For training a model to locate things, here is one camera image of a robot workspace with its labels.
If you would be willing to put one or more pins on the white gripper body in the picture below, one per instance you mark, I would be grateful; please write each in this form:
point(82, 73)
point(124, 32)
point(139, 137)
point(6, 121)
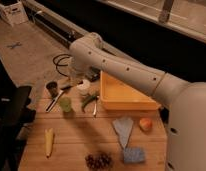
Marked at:
point(74, 79)

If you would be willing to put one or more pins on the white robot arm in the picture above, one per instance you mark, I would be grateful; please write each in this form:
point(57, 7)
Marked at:
point(186, 101)

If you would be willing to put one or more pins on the white paper cup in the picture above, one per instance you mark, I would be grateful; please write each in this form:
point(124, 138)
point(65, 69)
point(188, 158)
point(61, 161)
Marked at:
point(83, 87)

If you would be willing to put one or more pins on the dark metal cup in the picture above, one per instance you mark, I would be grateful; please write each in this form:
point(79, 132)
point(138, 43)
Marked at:
point(52, 88)

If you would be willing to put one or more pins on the green plastic cup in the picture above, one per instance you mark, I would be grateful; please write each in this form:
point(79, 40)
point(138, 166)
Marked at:
point(65, 104)

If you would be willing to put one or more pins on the blue black power device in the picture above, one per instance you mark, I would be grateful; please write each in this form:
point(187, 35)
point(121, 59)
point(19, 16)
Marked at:
point(94, 75)

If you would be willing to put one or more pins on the metal spoon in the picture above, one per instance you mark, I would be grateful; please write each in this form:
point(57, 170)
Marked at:
point(95, 107)

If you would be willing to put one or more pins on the yellow plastic bin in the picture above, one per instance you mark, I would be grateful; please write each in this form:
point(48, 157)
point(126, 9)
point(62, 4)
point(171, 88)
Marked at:
point(116, 95)

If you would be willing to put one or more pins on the yellow corn toy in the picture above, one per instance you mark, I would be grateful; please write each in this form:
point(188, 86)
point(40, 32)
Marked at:
point(49, 138)

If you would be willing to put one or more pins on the black chair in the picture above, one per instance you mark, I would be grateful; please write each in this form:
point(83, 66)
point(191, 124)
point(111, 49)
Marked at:
point(15, 115)

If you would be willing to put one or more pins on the blue folded cloth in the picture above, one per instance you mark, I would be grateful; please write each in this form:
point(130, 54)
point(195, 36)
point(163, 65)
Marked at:
point(123, 127)

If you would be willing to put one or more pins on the orange peach toy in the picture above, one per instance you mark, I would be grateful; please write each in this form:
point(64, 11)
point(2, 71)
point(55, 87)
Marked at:
point(145, 124)

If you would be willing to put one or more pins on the purple grape bunch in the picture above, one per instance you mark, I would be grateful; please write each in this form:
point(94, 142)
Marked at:
point(98, 161)

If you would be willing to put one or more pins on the white cardboard box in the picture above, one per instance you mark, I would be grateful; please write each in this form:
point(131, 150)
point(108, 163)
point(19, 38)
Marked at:
point(13, 14)

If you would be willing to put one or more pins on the blue sponge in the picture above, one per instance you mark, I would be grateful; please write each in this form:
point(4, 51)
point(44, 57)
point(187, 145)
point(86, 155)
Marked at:
point(133, 155)

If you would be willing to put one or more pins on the black handled spatula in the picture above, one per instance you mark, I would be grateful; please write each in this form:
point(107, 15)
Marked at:
point(54, 100)

